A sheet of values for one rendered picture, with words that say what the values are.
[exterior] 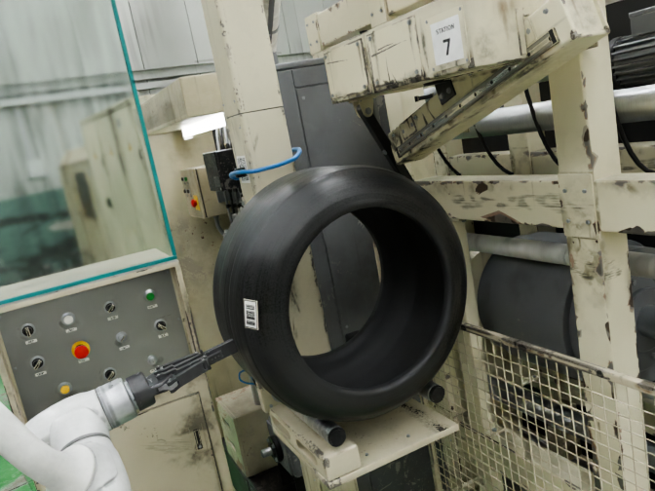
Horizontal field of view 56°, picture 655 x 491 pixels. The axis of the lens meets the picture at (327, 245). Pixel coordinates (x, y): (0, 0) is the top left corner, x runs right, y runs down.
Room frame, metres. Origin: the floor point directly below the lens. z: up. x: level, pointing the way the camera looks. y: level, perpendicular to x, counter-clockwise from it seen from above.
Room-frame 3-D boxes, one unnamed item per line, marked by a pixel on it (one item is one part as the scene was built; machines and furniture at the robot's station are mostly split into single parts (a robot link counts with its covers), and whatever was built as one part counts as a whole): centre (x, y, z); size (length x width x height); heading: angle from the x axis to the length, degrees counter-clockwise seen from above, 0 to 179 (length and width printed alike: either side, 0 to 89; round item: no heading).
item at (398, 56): (1.50, -0.32, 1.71); 0.61 x 0.25 x 0.15; 24
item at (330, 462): (1.43, 0.13, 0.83); 0.36 x 0.09 x 0.06; 24
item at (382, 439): (1.49, 0.00, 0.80); 0.37 x 0.36 x 0.02; 114
